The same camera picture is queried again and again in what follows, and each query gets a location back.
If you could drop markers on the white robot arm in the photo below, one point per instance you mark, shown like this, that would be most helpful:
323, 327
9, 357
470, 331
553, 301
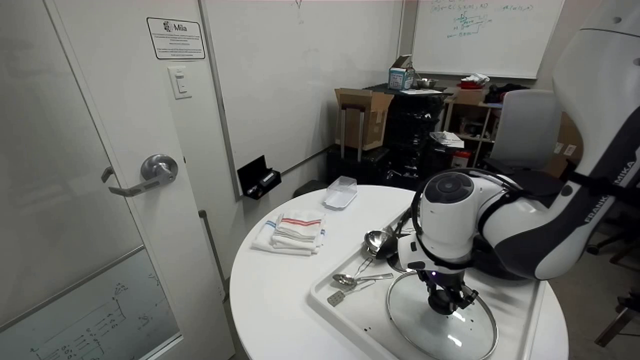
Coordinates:
596, 84

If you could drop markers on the steel measuring cup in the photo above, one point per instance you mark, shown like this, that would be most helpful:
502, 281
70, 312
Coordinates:
350, 283

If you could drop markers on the white plastic tray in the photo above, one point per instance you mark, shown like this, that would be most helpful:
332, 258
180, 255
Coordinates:
514, 307

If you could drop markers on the folded white cloth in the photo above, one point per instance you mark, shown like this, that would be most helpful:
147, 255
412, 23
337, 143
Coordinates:
291, 233

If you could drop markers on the round glass lid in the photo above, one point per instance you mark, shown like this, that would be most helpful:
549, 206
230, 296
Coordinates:
465, 334

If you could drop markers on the round white table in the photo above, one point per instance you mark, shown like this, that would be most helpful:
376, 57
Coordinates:
277, 315

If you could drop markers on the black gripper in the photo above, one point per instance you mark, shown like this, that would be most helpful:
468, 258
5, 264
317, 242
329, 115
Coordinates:
447, 290

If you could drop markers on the black wall holder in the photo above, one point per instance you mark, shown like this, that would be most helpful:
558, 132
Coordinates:
257, 178

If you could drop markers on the open cardboard box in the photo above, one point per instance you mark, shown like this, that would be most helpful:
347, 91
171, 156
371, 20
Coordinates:
360, 118

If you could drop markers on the grey office chair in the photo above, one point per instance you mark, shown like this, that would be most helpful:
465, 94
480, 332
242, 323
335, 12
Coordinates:
526, 131

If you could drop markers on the whiteboard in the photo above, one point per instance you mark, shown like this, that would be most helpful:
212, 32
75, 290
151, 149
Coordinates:
501, 39

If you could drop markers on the black shelf unit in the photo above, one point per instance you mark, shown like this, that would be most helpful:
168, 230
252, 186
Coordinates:
412, 117

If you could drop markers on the silver door handle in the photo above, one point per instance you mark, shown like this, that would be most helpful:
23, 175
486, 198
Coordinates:
156, 170

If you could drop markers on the clear plastic container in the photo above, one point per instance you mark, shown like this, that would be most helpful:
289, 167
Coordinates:
341, 193

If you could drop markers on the light switch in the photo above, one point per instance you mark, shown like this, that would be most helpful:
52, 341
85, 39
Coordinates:
179, 83

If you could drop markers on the steel ladle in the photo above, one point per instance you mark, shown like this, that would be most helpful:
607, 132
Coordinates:
380, 245

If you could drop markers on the wall sign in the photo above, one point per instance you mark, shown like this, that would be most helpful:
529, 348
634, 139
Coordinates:
176, 39

